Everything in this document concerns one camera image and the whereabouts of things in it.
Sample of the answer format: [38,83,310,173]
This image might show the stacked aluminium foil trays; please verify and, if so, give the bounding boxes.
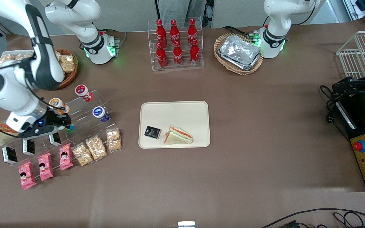
[218,35,262,71]

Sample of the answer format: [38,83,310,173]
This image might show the clear acrylic step shelf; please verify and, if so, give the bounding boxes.
[0,90,117,178]

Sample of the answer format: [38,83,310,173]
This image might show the clear acrylic bottle rack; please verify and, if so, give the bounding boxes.
[148,17,204,71]

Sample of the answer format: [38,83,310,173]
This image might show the pink snack pack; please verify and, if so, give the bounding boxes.
[37,153,54,181]
[18,161,37,190]
[59,143,74,171]

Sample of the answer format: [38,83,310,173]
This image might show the orange lid gum cup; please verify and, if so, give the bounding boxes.
[49,98,70,115]

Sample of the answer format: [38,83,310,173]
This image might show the small black box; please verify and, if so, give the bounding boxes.
[22,139,35,156]
[2,146,18,166]
[48,133,62,147]

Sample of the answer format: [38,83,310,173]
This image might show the gray wrist camera mount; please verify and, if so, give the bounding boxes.
[19,125,58,140]

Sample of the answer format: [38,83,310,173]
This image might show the beige plastic tray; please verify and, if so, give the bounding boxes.
[138,101,211,149]

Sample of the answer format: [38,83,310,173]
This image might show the red lid gum cup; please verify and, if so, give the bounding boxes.
[75,84,94,102]

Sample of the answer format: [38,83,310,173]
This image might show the blue lid gum cup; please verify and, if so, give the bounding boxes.
[93,106,111,123]

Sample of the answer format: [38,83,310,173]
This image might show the person in gray trousers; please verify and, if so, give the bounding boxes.
[156,0,207,28]

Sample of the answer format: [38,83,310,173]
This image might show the red cola bottle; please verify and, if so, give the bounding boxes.
[156,42,168,68]
[188,18,198,45]
[190,39,200,65]
[156,19,167,48]
[170,19,180,46]
[173,41,183,67]

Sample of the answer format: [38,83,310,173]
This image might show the black arm base cable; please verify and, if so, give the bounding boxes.
[222,26,256,37]

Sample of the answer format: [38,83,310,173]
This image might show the gray arm base cable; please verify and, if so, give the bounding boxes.
[102,29,127,48]

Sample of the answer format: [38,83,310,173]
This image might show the clear snack bag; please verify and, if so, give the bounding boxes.
[59,54,76,73]

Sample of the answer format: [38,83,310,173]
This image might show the black power cable with plug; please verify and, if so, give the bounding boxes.
[319,84,339,124]

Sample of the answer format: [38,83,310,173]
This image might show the light wicker basket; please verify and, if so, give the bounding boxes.
[214,33,264,75]

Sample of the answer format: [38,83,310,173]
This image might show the brown wicker snack basket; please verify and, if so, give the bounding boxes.
[54,48,78,90]

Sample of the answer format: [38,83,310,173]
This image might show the black floor cables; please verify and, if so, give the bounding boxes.
[260,208,365,228]

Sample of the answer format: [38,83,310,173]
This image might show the black yellow control box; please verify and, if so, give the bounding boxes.
[331,76,365,192]

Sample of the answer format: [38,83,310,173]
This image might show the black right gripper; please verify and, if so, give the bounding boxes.
[32,111,73,132]

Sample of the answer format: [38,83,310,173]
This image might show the black gum pack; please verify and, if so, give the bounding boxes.
[144,126,161,140]

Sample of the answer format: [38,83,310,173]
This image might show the metal frame shelf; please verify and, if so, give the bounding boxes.
[343,0,365,23]

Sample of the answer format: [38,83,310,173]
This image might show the white wire basket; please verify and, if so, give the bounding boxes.
[336,30,365,79]

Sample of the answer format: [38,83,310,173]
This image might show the clear bag of granola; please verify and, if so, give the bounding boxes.
[85,135,108,162]
[72,142,94,167]
[106,128,122,152]

